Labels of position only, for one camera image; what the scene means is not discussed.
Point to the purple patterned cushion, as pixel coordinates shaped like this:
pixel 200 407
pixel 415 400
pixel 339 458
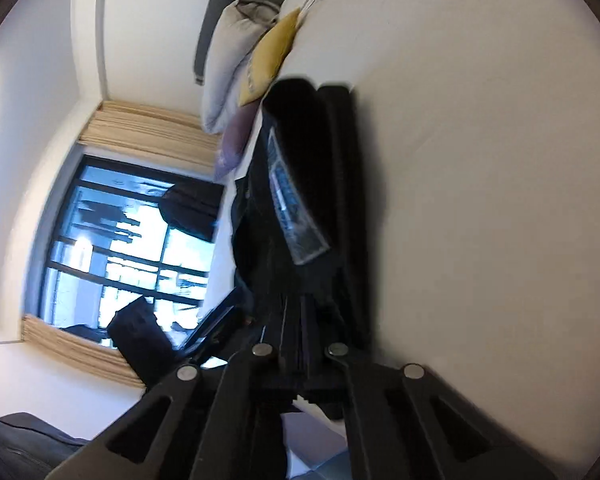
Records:
pixel 234 140

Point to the person dark trouser leg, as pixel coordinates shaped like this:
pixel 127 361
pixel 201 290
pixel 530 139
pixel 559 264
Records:
pixel 31 448

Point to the black framed window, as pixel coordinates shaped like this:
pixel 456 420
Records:
pixel 107 245

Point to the beige curtain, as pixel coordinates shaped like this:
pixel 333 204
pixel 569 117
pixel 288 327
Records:
pixel 151 134

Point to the black denim pants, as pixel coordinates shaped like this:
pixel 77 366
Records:
pixel 299 235

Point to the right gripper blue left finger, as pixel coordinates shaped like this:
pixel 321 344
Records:
pixel 222 423

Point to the yellow patterned cushion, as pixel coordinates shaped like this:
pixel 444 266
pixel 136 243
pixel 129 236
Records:
pixel 267 57

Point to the white mattress bed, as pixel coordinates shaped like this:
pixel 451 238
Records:
pixel 481 121

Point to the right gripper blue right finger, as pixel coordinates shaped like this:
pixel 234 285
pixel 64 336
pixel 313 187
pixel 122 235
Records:
pixel 407 423

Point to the dark clothes on chair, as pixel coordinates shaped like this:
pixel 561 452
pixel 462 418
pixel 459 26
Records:
pixel 192 208

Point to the folded white grey duvet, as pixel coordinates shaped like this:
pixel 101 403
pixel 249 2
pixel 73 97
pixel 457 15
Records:
pixel 240 27

